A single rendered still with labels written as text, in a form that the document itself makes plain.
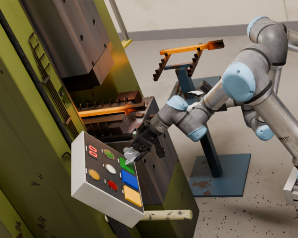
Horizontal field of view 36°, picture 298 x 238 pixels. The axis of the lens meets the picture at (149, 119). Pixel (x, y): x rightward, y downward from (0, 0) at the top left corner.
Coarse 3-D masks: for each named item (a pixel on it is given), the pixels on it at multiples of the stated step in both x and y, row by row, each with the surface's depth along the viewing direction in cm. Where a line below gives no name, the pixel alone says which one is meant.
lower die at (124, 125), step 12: (84, 108) 250; (96, 108) 246; (84, 120) 240; (96, 120) 236; (108, 120) 232; (120, 120) 229; (132, 120) 238; (96, 132) 232; (108, 132) 229; (120, 132) 227
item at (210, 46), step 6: (210, 42) 270; (216, 42) 268; (222, 42) 268; (174, 48) 283; (180, 48) 280; (186, 48) 277; (192, 48) 276; (204, 48) 273; (210, 48) 272; (216, 48) 271; (162, 54) 286
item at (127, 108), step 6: (144, 102) 229; (108, 108) 238; (114, 108) 236; (120, 108) 234; (126, 108) 231; (132, 108) 231; (138, 108) 230; (144, 108) 229; (84, 114) 242; (90, 114) 241
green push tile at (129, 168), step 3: (120, 159) 193; (123, 159) 196; (120, 162) 191; (123, 162) 193; (123, 165) 191; (126, 165) 193; (129, 165) 195; (132, 165) 197; (123, 168) 190; (126, 168) 191; (129, 168) 193; (132, 168) 195; (129, 171) 191; (132, 171) 193
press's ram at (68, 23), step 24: (24, 0) 189; (48, 0) 186; (72, 0) 198; (48, 24) 193; (72, 24) 196; (96, 24) 215; (48, 48) 201; (72, 48) 197; (96, 48) 213; (72, 72) 206
